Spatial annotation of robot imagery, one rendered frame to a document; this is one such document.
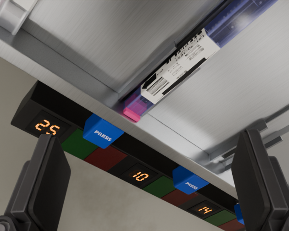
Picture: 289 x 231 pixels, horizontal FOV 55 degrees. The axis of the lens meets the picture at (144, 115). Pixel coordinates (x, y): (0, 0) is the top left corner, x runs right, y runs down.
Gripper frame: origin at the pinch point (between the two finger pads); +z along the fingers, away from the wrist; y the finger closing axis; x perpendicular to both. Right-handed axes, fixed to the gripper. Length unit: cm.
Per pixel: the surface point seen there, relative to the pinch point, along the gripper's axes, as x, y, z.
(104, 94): -2.0, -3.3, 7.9
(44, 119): -6.1, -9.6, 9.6
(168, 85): -1.1, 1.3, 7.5
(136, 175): -14.9, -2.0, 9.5
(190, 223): -109, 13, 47
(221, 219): -25.6, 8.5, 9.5
